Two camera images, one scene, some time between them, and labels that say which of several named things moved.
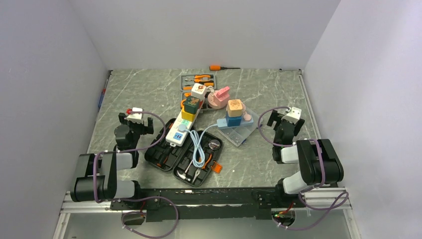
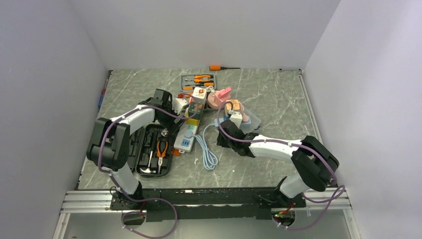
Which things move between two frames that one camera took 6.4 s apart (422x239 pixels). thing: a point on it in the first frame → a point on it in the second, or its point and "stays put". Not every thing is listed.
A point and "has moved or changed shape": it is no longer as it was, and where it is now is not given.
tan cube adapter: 235,108 stays put
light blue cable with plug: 198,157 → 209,159
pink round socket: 219,99 stays put
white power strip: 177,138 has moved or changed shape
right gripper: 275,116 → 221,141
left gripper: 145,129 → 171,124
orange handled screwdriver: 219,67 stays put
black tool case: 192,162 has moved or changed shape
